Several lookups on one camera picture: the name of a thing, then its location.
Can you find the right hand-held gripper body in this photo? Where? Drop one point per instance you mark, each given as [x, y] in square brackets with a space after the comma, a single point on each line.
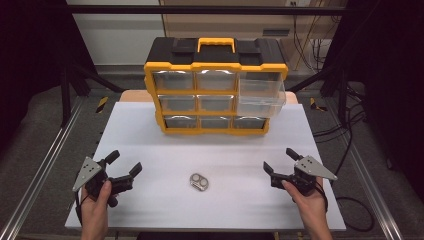
[311, 168]

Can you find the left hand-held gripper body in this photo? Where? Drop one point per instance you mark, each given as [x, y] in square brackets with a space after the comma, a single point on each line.
[87, 171]

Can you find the small oval metal part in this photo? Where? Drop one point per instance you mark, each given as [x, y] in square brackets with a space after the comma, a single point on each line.
[199, 182]

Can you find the transparent plastic drawer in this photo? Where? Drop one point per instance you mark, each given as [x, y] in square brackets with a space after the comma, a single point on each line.
[261, 96]

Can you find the yellow black drawer organizer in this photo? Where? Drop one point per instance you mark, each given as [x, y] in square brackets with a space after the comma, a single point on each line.
[213, 51]

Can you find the person's right hand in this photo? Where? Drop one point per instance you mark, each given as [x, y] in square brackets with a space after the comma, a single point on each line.
[311, 205]

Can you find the person's left hand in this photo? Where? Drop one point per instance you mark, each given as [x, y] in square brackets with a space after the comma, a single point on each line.
[95, 208]

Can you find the yellow black hazard tape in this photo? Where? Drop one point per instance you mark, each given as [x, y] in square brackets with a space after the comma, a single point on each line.
[102, 105]
[315, 105]

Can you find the black metal stand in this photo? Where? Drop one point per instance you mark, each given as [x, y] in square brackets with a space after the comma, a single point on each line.
[65, 96]
[341, 96]

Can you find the grid of small clear drawers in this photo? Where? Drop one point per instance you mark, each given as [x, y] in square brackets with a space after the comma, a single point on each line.
[195, 100]

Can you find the light wooden cabinet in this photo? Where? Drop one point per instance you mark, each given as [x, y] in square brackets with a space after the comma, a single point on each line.
[226, 23]

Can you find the black horizontal crossbar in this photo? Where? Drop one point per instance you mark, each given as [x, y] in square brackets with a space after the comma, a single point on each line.
[206, 10]

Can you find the aluminium frame rail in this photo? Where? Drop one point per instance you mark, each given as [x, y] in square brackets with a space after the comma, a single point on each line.
[373, 193]
[36, 173]

